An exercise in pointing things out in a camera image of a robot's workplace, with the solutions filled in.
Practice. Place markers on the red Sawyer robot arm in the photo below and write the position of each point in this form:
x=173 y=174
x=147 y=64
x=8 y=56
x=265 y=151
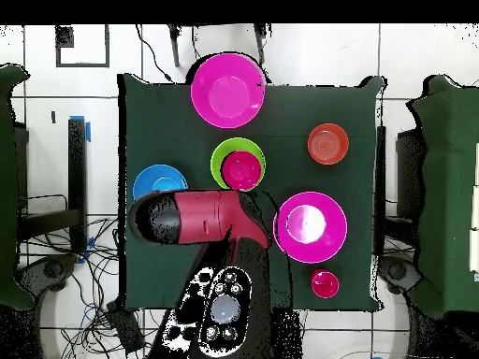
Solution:
x=202 y=217

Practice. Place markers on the black stand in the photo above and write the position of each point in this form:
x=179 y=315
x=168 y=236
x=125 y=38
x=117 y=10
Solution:
x=76 y=168
x=381 y=168

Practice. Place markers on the blue bowl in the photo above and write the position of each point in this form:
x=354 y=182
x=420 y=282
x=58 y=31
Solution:
x=159 y=179

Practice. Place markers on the orange bowl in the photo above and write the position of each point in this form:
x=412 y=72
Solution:
x=328 y=144

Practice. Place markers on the green bowl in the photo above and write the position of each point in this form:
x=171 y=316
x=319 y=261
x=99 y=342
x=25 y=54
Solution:
x=224 y=149

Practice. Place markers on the dark green table cloth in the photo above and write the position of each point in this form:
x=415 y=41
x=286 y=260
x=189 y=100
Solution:
x=299 y=108

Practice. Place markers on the blue tape piece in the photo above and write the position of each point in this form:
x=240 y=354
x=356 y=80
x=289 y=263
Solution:
x=88 y=131

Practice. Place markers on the crimson cup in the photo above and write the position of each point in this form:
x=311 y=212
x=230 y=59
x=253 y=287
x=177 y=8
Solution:
x=325 y=283

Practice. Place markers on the black power brick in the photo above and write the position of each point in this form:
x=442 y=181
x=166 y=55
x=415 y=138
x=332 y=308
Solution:
x=125 y=329

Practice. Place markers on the small crimson bowl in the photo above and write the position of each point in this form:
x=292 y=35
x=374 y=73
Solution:
x=241 y=171

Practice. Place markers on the black square floor frame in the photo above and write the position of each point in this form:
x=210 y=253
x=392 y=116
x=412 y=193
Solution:
x=64 y=37

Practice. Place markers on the large pink bowl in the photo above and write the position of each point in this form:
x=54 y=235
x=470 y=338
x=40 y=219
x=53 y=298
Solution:
x=310 y=228
x=228 y=89

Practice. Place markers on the neighbouring green covered table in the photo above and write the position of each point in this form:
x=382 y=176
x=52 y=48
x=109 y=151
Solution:
x=449 y=187
x=7 y=187

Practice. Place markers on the black tripod leg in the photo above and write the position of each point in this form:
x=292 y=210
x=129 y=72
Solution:
x=260 y=45
x=174 y=48

